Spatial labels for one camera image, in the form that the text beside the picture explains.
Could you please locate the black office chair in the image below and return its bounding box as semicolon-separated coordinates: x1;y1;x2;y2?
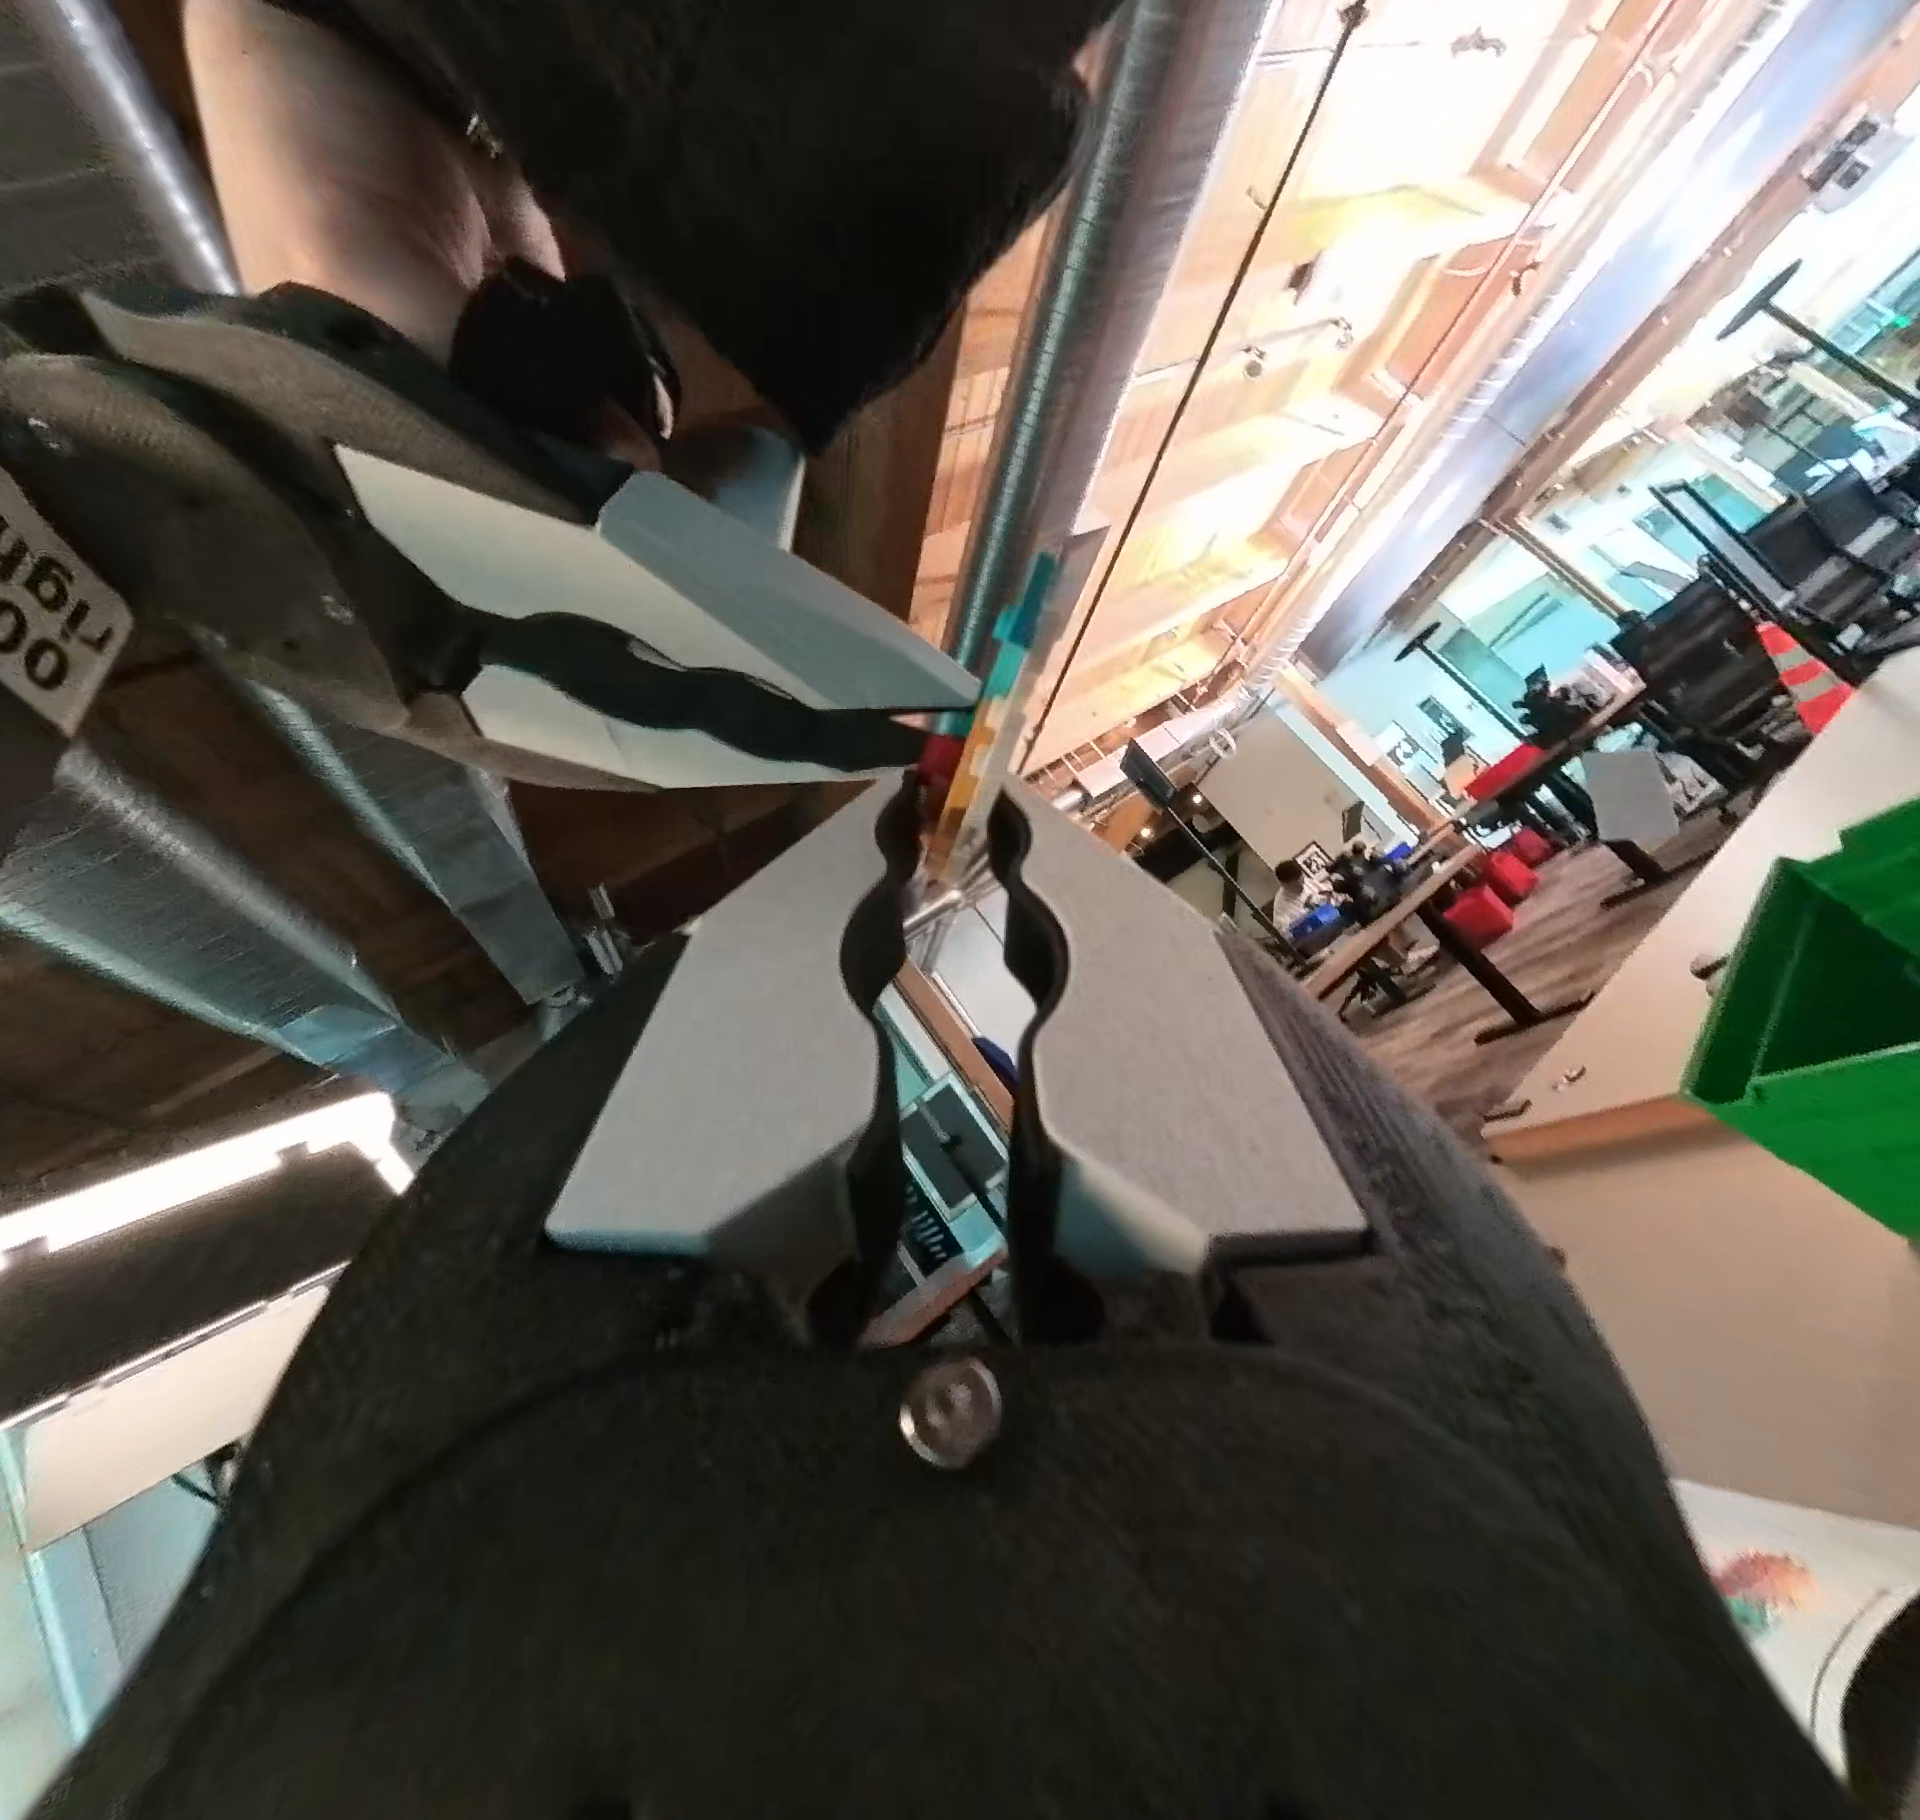
1616;572;1810;819

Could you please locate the black wristband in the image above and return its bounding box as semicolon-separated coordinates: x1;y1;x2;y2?
161;0;504;163

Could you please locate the round multicoloured lego plate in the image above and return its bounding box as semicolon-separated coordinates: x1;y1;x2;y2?
919;545;1059;868

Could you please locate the person's right hand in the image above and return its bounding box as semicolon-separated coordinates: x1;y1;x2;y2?
183;0;633;460

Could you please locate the background wooden desk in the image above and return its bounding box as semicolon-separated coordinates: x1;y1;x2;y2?
1301;784;1600;1029

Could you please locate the black ceiling cable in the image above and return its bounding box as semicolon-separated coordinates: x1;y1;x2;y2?
1028;0;1416;749

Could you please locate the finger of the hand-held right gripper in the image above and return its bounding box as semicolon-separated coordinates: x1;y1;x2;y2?
457;662;920;796
333;442;986;720

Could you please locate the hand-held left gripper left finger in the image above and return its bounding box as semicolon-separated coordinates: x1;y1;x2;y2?
548;773;924;1344

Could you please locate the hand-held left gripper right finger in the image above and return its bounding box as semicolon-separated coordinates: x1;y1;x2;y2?
987;778;1371;1349

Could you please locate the closed lego instruction booklet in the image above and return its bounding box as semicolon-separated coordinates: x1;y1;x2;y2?
1673;1478;1920;1703

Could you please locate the slim silver ventilation duct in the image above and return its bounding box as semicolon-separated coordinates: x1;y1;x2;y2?
941;0;1310;743

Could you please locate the person's right forearm black sleeve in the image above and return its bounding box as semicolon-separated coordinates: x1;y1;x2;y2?
186;0;1190;449

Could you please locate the dark round object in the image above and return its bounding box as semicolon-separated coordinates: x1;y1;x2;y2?
1836;1592;1920;1820

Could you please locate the green plastic bin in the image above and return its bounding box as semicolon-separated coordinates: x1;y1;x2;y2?
1680;796;1920;1240

